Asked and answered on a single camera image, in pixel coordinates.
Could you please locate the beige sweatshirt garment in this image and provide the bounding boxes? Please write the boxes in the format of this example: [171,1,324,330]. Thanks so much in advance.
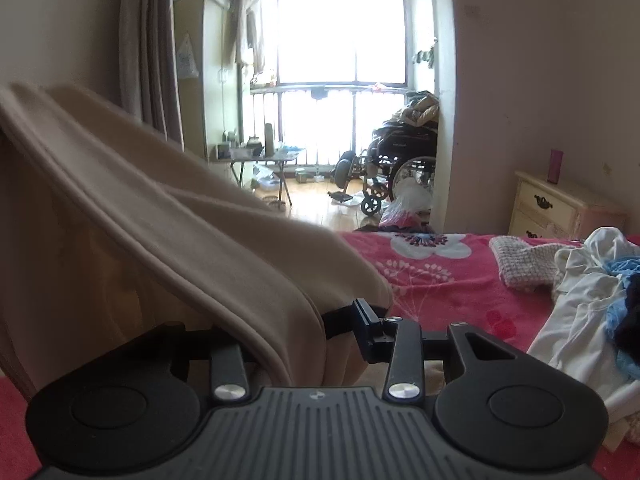
[1,84,393,398]

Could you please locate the small folding table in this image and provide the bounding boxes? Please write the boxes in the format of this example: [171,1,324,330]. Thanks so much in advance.
[209,142,303,208]

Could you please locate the hanging clothes at window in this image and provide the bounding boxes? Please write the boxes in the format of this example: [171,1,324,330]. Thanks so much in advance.
[224,0,265,74]

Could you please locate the white crumpled garment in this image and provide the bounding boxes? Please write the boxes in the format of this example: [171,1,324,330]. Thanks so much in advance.
[528,228,639,424]

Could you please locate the pink floral bed blanket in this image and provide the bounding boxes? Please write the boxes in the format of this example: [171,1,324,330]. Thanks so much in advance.
[1,232,639,479]

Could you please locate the pink white knitted cloth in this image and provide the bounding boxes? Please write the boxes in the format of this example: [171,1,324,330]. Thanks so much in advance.
[488,236,578,290]

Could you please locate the blue crumpled garment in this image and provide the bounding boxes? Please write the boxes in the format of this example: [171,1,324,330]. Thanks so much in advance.
[604,257,639,379]

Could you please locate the cream wooden nightstand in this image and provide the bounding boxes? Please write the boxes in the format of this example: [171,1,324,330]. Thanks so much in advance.
[508,171,628,240]

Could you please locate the plastic bag on floor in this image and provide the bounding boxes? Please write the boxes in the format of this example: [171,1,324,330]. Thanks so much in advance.
[378,179,434,233]

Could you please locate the magenta cup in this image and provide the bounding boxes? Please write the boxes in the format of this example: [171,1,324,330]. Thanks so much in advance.
[547,150,564,185]

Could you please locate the black wheelchair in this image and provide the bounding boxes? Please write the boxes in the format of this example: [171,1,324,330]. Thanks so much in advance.
[326,90,442,218]

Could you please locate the hanging plastic bag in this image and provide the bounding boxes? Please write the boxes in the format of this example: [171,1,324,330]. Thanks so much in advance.
[176,34,200,79]

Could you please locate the tall beige cabinet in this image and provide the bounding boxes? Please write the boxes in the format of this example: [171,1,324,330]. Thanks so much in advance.
[174,0,224,160]

